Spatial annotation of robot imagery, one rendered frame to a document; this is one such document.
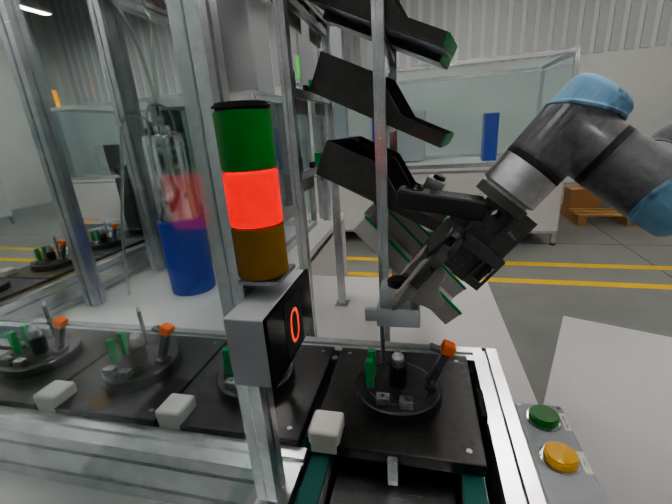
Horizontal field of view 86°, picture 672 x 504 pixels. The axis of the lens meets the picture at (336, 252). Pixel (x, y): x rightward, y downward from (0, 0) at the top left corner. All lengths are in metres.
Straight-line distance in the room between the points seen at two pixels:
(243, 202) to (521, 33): 9.01
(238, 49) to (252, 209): 1.45
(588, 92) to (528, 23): 8.77
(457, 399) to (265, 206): 0.46
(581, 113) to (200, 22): 0.39
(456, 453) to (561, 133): 0.42
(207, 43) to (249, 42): 1.38
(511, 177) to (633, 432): 0.54
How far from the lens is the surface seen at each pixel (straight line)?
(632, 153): 0.49
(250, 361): 0.35
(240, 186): 0.32
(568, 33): 9.37
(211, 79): 0.34
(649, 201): 0.49
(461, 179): 4.44
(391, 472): 0.57
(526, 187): 0.48
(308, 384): 0.68
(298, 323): 0.39
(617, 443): 0.84
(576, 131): 0.49
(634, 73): 9.68
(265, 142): 0.33
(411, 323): 0.55
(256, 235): 0.33
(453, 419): 0.62
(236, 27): 1.76
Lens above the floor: 1.39
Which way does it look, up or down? 18 degrees down
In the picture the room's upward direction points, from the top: 4 degrees counter-clockwise
